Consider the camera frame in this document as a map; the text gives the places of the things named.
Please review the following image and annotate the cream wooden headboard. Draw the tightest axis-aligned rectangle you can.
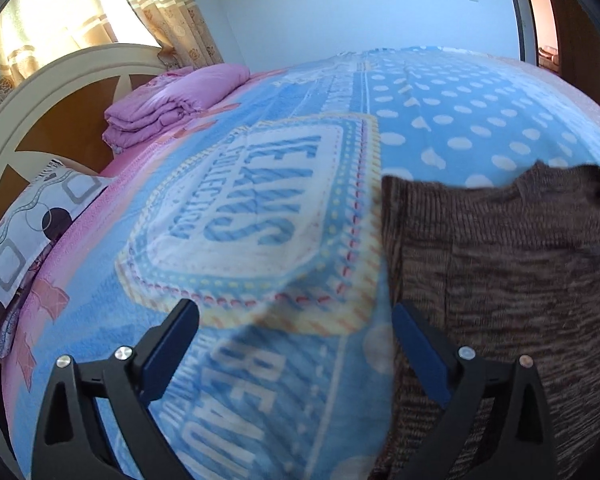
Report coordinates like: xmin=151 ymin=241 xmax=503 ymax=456
xmin=0 ymin=42 xmax=170 ymax=243

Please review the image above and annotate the brown knit sweater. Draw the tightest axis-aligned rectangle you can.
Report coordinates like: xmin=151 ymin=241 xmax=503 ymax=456
xmin=367 ymin=160 xmax=600 ymax=480

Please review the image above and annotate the grey patterned pillow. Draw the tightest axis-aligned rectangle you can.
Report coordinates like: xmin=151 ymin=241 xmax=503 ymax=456
xmin=0 ymin=159 xmax=115 ymax=382

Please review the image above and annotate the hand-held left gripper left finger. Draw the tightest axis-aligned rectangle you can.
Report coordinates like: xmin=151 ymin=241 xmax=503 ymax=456
xmin=30 ymin=298 xmax=201 ymax=480

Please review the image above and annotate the brown door frame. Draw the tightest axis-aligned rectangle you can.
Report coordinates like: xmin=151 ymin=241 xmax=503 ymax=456
xmin=500 ymin=0 xmax=542 ymax=67

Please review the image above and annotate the brown sofa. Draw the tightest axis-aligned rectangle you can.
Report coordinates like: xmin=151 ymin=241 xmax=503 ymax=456
xmin=537 ymin=45 xmax=561 ymax=69

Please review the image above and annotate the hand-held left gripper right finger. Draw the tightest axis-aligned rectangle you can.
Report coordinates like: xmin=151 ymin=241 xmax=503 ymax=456
xmin=392 ymin=302 xmax=556 ymax=480

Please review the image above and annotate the narrow yellow patterned curtain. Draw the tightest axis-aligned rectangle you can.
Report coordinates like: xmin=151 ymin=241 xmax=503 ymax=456
xmin=105 ymin=0 xmax=227 ymax=75

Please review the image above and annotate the folded pink quilt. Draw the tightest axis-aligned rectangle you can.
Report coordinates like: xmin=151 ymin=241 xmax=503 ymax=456
xmin=102 ymin=63 xmax=252 ymax=154

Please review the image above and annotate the wide yellow patterned curtain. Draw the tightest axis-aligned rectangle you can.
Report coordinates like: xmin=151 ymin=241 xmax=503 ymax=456
xmin=0 ymin=0 xmax=120 ymax=128

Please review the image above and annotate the blue pink printed bed sheet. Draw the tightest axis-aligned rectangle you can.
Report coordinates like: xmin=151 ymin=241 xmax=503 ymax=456
xmin=0 ymin=45 xmax=600 ymax=480

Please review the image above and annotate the brown wooden door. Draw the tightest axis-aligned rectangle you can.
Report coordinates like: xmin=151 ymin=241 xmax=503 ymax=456
xmin=540 ymin=0 xmax=600 ymax=126

